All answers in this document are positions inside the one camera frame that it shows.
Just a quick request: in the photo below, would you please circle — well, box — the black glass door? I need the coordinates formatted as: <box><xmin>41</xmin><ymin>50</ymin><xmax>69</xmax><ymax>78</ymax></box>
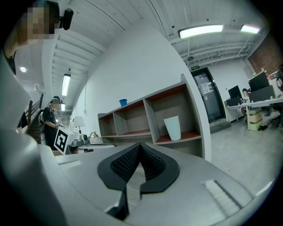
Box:
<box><xmin>191</xmin><ymin>67</ymin><xmax>227</xmax><ymax>124</ymax></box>

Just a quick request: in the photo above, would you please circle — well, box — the teal ceramic mug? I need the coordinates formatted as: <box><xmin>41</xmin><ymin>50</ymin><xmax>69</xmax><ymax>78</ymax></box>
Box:
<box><xmin>163</xmin><ymin>115</ymin><xmax>182</xmax><ymax>141</ymax></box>

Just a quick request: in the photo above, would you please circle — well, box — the dark wooden staircase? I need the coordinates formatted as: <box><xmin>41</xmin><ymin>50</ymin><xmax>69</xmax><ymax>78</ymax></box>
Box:
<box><xmin>23</xmin><ymin>94</ymin><xmax>45</xmax><ymax>144</ymax></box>

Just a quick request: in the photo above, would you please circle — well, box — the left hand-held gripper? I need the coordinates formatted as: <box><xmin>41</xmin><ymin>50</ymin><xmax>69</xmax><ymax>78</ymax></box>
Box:
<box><xmin>54</xmin><ymin>128</ymin><xmax>90</xmax><ymax>155</ymax></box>

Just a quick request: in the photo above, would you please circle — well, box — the black desk divider panel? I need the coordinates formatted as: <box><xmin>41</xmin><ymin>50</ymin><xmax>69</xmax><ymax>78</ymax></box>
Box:
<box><xmin>249</xmin><ymin>85</ymin><xmax>276</xmax><ymax>103</ymax></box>

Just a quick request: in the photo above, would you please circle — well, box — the long white office desk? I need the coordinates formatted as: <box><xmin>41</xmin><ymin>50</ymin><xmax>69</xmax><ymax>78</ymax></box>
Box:
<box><xmin>224</xmin><ymin>97</ymin><xmax>283</xmax><ymax>131</ymax></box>

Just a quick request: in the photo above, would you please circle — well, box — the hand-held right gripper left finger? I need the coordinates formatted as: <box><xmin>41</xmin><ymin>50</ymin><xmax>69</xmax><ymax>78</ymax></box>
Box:
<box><xmin>54</xmin><ymin>143</ymin><xmax>141</xmax><ymax>219</ymax></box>

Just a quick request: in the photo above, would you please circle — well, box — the black head-mounted camera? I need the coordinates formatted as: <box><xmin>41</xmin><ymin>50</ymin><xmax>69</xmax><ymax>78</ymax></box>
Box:
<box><xmin>59</xmin><ymin>8</ymin><xmax>74</xmax><ymax>31</ymax></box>

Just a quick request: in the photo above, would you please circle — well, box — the large black monitor screen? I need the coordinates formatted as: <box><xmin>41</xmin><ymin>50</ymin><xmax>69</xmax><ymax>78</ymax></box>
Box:
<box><xmin>228</xmin><ymin>85</ymin><xmax>242</xmax><ymax>99</ymax></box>
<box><xmin>247</xmin><ymin>72</ymin><xmax>270</xmax><ymax>92</ymax></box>

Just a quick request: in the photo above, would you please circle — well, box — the white shade table lamp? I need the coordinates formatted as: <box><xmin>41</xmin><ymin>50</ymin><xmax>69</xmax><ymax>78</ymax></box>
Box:
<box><xmin>72</xmin><ymin>116</ymin><xmax>86</xmax><ymax>135</ymax></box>

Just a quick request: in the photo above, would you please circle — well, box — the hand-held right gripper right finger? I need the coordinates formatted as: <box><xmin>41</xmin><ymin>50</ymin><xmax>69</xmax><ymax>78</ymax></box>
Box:
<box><xmin>130</xmin><ymin>143</ymin><xmax>255</xmax><ymax>225</ymax></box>

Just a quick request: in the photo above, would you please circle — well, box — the person's head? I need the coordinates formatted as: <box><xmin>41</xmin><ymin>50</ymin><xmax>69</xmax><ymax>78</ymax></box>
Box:
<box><xmin>4</xmin><ymin>0</ymin><xmax>61</xmax><ymax>58</ymax></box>

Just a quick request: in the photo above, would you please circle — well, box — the grey wooden shelf unit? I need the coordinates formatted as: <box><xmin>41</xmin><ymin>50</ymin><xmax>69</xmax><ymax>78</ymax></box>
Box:
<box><xmin>97</xmin><ymin>74</ymin><xmax>212</xmax><ymax>163</ymax></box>

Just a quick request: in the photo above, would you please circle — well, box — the beige drawer cabinet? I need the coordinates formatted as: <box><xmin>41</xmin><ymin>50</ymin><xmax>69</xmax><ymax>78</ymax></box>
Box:
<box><xmin>249</xmin><ymin>112</ymin><xmax>263</xmax><ymax>131</ymax></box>

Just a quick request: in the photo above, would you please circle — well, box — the globe lamp with gold arc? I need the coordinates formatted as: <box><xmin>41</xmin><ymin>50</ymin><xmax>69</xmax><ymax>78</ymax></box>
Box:
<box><xmin>89</xmin><ymin>131</ymin><xmax>103</xmax><ymax>144</ymax></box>

